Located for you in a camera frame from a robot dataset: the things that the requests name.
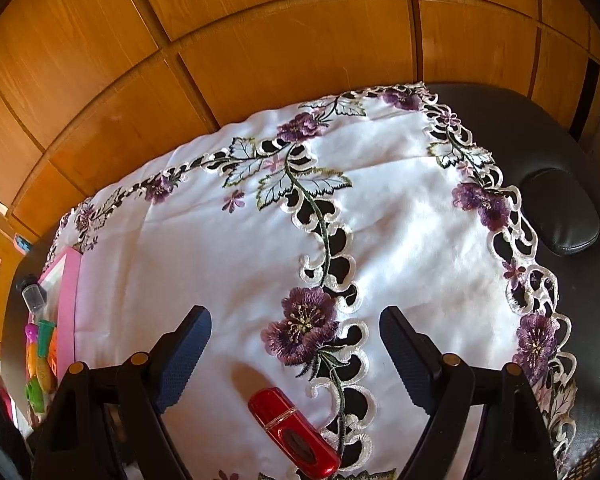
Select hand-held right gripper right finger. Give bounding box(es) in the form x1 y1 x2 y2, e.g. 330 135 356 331
379 305 557 480

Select red translucent flash drive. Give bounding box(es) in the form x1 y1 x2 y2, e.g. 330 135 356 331
247 388 342 480

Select grey jar with black lid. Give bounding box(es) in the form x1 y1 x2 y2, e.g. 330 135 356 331
16 274 49 314

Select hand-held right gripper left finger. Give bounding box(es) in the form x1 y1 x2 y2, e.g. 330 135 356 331
29 305 213 480

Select white embroidered floral tablecloth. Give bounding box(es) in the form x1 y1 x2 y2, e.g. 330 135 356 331
42 82 579 480

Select wooden wardrobe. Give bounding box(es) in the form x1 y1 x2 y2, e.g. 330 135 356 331
0 0 600 243

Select green plastic toy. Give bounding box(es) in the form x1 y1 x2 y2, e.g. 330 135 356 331
24 379 47 415

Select orange toy cubes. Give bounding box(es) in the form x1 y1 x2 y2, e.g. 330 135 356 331
27 332 59 394

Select teal plastic clip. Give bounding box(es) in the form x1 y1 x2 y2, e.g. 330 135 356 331
36 320 57 357

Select black leather cushion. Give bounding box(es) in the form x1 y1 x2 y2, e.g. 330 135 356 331
522 168 600 257

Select pink cardboard box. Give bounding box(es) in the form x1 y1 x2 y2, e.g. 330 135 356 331
36 247 84 378

